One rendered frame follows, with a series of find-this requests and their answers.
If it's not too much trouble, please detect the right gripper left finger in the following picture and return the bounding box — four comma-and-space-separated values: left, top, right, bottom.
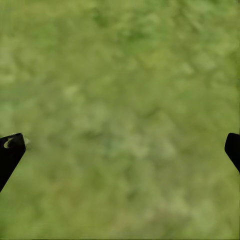
0, 133, 28, 192

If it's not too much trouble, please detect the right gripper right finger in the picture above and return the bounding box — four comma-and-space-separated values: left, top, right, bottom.
224, 133, 240, 172

